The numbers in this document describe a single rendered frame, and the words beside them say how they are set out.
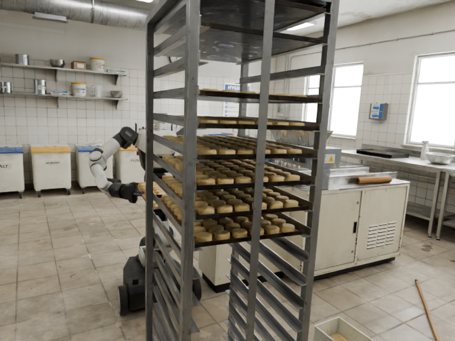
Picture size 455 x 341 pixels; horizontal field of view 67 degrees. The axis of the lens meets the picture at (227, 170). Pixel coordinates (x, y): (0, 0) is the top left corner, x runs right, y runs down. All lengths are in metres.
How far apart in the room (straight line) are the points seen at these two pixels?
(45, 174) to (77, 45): 2.22
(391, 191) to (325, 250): 0.89
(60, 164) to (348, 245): 4.36
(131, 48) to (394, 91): 4.50
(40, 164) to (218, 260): 3.79
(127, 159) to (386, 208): 4.15
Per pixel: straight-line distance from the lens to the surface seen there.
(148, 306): 1.82
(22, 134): 6.49
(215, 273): 2.80
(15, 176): 5.93
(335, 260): 3.27
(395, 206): 3.68
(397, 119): 5.98
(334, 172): 3.66
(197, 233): 1.14
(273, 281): 1.49
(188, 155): 0.96
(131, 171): 6.12
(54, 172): 5.92
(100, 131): 6.59
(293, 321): 1.43
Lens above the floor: 1.45
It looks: 10 degrees down
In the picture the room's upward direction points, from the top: 3 degrees clockwise
